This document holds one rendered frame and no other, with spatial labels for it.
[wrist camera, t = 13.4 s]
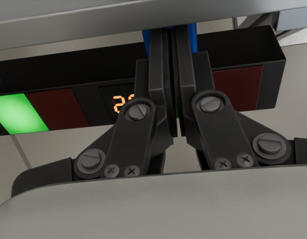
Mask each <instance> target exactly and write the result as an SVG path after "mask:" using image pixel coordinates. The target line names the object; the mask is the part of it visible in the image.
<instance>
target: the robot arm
mask: <svg viewBox="0 0 307 239"><path fill-rule="evenodd" d="M171 37H172V59H173V66H172V59H171V53H170V46H169V39H168V32H167V30H163V28H155V29H150V45H149V58H147V59H139V60H137V61H136V69H135V89H134V98H132V99H130V100H128V101H126V102H125V103H124V104H123V105H122V107H121V109H120V111H119V115H118V118H117V121H116V124H115V125H114V126H112V127H111V128H110V129H109V130H108V131H106V132H105V133H104V134H103V135H101V136H100V137H99V138H98V139H96V140H95V141H94V142H93V143H91V144H90V145H89V146H88V147H87V148H85V149H84V150H83V151H82V152H81V153H80V154H79V155H78V156H77V157H76V158H75V159H72V158H71V157H69V158H66V159H62V160H59V161H55V162H52V163H49V164H46V165H41V166H38V167H35V168H31V169H28V170H26V171H24V172H22V173H21V174H19V175H18V176H17V178H16V179H15V180H14V182H13V185H12V189H11V198H10V199H8V200H6V201H5V202H4V203H3V204H1V205H0V239H307V138H294V140H289V139H286V138H285V137H284V136H282V135H281V134H279V133H278V132H276V131H274V130H272V129H270V128H268V127H266V126H264V125H262V124H261V123H259V122H256V121H254V120H253V119H251V118H249V117H247V116H245V115H243V114H241V113H239V112H237V111H235V110H234V108H233V106H232V104H231V102H230V100H229V98H228V96H227V95H226V94H225V93H223V92H222V91H219V90H215V86H214V81H213V76H212V71H211V66H210V61H209V56H208V51H202V52H195V53H192V52H191V48H190V38H189V31H188V25H187V24H185V25H178V26H175V29H171ZM172 67H173V69H172ZM175 98H176V102H177V109H178V116H179V122H180V129H181V136H182V137H186V141H187V144H189V145H191V146H192V147H193V148H195V149H196V155H197V159H198V162H199V166H200V169H201V171H190V172H177V173H165V174H164V173H163V171H164V164H165V158H166V152H165V150H166V149H167V148H168V147H169V146H170V145H173V138H176V137H178V132H177V117H176V102H175Z"/></svg>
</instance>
